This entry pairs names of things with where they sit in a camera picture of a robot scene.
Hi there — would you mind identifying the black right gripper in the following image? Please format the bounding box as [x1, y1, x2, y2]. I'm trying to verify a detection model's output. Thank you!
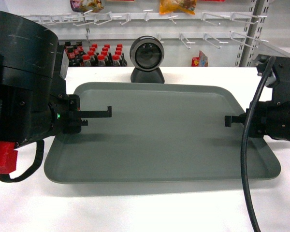
[224, 101, 290, 140]

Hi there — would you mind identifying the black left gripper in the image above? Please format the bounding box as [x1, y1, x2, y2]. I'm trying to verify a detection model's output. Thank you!
[48, 94, 112, 135]

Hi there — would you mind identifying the grey-green rectangular tray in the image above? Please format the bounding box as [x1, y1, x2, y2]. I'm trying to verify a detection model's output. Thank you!
[43, 82, 281, 185]

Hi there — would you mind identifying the white checkout counter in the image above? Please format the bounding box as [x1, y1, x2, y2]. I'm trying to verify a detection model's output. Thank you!
[0, 67, 290, 232]

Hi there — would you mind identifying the red cap cola bottles group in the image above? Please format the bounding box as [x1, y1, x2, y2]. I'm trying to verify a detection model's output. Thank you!
[61, 41, 128, 67]

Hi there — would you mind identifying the red snack bag on shelf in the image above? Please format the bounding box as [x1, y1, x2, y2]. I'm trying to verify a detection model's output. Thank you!
[191, 50, 208, 67]

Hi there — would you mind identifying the white peg hook rack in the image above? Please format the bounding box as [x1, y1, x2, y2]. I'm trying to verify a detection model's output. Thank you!
[21, 8, 290, 67]

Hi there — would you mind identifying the black barcode scanner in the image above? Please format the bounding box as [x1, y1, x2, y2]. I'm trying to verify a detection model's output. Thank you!
[130, 36, 165, 84]

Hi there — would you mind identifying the red plastic block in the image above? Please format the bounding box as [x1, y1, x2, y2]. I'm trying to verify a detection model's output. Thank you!
[0, 141, 18, 174]

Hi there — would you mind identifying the pink snack bag hanging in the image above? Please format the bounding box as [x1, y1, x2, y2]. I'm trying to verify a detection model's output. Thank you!
[70, 0, 104, 13]

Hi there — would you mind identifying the orange snack bag hanging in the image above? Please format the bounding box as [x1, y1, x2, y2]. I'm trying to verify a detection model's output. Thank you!
[159, 0, 197, 15]

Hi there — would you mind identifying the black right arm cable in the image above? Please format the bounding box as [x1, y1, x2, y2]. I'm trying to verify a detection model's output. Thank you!
[240, 56, 276, 232]

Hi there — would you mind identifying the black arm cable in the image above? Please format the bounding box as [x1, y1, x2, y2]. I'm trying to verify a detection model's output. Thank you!
[240, 56, 276, 232]
[0, 139, 45, 183]

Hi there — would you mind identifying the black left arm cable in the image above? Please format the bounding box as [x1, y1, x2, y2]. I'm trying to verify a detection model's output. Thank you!
[0, 139, 45, 183]

